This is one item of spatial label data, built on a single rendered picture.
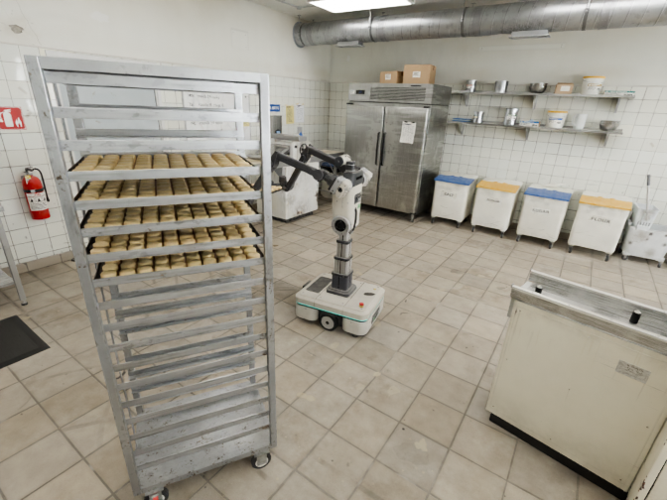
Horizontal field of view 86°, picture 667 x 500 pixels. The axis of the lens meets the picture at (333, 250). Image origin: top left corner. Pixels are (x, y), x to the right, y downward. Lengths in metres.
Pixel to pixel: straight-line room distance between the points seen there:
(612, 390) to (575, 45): 4.88
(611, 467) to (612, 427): 0.23
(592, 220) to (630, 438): 3.74
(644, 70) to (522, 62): 1.40
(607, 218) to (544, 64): 2.26
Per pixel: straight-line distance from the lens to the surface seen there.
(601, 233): 5.70
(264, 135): 1.32
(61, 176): 1.32
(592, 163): 6.20
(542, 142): 6.21
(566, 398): 2.27
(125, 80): 1.30
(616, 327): 2.05
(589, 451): 2.41
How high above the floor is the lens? 1.74
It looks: 22 degrees down
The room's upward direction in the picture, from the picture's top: 3 degrees clockwise
